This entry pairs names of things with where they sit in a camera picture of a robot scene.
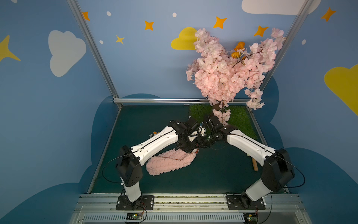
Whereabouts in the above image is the pink fluffy knitted bag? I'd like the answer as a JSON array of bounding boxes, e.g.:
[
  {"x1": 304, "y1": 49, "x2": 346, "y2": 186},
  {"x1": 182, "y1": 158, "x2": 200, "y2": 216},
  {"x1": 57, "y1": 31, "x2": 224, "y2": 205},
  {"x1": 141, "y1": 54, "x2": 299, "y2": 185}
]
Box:
[{"x1": 146, "y1": 148, "x2": 199, "y2": 176}]

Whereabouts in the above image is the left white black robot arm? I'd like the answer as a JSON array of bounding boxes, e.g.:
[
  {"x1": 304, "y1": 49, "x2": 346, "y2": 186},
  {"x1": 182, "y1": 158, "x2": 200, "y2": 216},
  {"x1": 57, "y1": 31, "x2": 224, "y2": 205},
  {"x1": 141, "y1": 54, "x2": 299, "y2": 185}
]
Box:
[{"x1": 115, "y1": 118, "x2": 205, "y2": 203}]

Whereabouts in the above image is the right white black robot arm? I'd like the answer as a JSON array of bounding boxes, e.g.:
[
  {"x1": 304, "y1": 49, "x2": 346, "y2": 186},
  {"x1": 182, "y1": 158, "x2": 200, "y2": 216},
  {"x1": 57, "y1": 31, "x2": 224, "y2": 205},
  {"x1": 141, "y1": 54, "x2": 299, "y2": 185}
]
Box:
[{"x1": 201, "y1": 114, "x2": 295, "y2": 208}]

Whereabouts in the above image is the yellow toy shovel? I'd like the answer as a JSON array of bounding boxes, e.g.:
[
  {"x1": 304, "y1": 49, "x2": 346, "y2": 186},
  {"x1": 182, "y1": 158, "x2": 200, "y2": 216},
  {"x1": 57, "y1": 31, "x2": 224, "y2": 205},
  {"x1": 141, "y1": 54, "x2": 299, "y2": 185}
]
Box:
[{"x1": 252, "y1": 158, "x2": 258, "y2": 171}]

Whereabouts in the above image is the pink cherry blossom tree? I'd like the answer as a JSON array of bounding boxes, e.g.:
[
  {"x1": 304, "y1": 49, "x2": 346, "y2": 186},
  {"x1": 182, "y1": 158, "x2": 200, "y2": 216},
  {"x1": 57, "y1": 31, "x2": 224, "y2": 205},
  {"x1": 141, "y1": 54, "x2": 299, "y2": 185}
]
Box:
[{"x1": 186, "y1": 28, "x2": 285, "y2": 125}]

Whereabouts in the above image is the right green circuit board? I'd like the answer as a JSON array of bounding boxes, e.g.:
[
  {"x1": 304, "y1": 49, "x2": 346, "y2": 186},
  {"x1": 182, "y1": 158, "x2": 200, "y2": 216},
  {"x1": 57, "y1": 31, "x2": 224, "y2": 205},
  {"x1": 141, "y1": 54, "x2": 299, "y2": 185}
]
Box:
[{"x1": 243, "y1": 213, "x2": 258, "y2": 224}]

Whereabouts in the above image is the green circuit board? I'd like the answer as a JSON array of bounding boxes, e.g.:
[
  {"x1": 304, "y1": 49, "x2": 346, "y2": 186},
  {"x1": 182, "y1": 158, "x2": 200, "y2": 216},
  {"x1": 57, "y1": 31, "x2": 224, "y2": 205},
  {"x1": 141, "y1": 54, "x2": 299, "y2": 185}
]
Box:
[
  {"x1": 243, "y1": 213, "x2": 258, "y2": 224},
  {"x1": 125, "y1": 213, "x2": 143, "y2": 222}
]

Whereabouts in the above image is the left green circuit board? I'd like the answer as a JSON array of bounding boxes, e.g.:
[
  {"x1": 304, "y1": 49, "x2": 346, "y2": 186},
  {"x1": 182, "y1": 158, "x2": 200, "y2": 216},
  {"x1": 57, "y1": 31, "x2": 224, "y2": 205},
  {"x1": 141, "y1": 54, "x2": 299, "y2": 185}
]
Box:
[{"x1": 125, "y1": 213, "x2": 143, "y2": 222}]

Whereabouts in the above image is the aluminium cage frame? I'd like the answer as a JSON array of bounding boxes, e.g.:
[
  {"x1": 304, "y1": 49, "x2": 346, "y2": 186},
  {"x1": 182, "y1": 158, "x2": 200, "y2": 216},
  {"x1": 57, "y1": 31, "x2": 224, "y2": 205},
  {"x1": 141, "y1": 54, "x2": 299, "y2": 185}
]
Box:
[{"x1": 67, "y1": 1, "x2": 314, "y2": 194}]

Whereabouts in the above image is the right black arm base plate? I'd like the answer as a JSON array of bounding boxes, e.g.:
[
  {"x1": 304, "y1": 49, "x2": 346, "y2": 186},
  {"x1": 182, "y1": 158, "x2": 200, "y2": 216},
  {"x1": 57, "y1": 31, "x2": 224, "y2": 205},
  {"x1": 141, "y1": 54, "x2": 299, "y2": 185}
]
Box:
[{"x1": 225, "y1": 194, "x2": 266, "y2": 211}]

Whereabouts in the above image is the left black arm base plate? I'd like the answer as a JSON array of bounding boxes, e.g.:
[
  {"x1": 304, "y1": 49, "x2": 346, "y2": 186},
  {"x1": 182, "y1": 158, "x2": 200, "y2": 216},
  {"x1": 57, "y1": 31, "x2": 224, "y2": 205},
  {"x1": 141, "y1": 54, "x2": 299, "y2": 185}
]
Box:
[{"x1": 116, "y1": 195, "x2": 155, "y2": 211}]

